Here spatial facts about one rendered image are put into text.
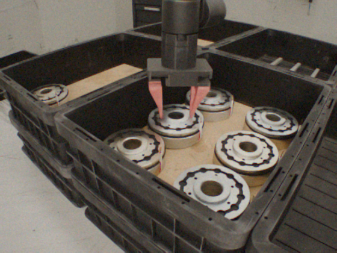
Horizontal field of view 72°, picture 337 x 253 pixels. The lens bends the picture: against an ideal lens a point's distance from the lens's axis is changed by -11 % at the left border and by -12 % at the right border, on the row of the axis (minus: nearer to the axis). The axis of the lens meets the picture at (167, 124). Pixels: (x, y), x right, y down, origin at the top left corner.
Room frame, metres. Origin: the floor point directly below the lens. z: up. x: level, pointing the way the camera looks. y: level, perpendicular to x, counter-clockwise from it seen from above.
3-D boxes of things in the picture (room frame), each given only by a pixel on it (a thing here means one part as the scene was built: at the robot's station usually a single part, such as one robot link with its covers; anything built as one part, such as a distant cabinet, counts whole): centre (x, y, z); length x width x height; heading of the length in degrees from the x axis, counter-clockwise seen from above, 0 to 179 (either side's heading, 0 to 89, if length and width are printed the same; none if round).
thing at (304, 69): (0.66, -0.33, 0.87); 0.40 x 0.30 x 0.11; 140
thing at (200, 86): (0.41, -0.03, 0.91); 0.07 x 0.07 x 0.09; 4
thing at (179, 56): (0.41, -0.02, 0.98); 0.10 x 0.07 x 0.07; 94
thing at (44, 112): (0.55, 0.15, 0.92); 0.40 x 0.30 x 0.02; 140
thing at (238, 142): (0.31, -0.13, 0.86); 0.05 x 0.05 x 0.01
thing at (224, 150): (0.31, -0.13, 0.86); 0.10 x 0.10 x 0.01
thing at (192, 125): (0.41, -0.01, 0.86); 0.10 x 0.10 x 0.01
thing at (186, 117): (0.41, -0.01, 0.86); 0.05 x 0.05 x 0.01
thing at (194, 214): (0.36, -0.07, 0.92); 0.40 x 0.30 x 0.02; 140
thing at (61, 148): (0.55, 0.15, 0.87); 0.40 x 0.30 x 0.11; 140
